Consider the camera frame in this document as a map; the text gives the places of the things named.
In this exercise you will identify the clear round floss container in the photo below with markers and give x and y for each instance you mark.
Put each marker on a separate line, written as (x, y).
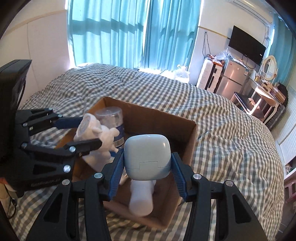
(112, 117)

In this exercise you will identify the white suitcase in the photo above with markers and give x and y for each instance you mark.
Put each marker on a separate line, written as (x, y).
(209, 75)

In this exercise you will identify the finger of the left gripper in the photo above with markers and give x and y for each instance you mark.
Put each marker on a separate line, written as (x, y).
(68, 150)
(39, 120)

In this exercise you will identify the narrow teal corner curtain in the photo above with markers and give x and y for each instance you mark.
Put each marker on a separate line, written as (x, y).
(283, 49)

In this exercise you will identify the grey checkered bed duvet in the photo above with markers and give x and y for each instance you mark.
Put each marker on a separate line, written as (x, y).
(230, 144)

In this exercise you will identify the large teal window curtain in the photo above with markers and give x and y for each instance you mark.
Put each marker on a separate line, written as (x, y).
(133, 34)

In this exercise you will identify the white oval vanity mirror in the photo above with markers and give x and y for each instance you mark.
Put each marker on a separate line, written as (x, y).
(269, 68)

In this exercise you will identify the silver mini fridge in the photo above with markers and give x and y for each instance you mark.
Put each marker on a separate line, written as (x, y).
(232, 78)

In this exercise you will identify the black bag on dresser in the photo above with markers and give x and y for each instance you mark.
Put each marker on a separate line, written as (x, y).
(282, 94)

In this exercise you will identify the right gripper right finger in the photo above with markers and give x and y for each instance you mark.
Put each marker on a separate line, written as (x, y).
(235, 219)

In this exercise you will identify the white wall air conditioner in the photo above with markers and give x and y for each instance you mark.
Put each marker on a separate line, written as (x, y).
(257, 9)

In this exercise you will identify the clear plastic bag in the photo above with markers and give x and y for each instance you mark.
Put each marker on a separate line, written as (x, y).
(181, 74)

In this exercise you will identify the dark cushioned stool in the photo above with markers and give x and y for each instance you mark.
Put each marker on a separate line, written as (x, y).
(247, 106)

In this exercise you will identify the black wall television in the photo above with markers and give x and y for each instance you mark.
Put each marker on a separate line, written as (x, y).
(247, 45)

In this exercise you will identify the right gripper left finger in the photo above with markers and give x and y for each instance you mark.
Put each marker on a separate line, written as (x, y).
(58, 219)

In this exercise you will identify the white dressing table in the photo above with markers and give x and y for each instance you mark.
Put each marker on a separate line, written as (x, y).
(270, 100)

